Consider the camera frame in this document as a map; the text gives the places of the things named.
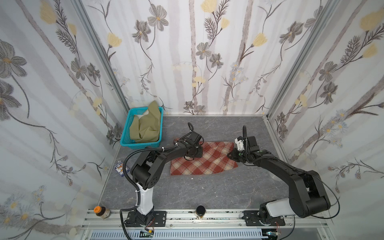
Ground red plaid wool skirt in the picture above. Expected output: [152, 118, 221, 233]
[170, 142, 238, 176]

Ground olive green skirt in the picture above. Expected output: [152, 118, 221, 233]
[130, 101, 161, 143]

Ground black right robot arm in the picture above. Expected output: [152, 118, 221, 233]
[228, 137, 332, 225]

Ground teal plastic basket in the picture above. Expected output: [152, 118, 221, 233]
[120, 107, 164, 150]

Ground black knob jar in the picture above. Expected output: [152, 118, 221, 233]
[195, 206, 207, 219]

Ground orange capped bottle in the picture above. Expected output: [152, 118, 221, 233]
[94, 206, 111, 219]

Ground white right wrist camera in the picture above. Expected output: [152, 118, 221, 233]
[235, 137, 245, 151]

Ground aluminium front rail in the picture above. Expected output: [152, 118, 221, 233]
[76, 209, 334, 240]

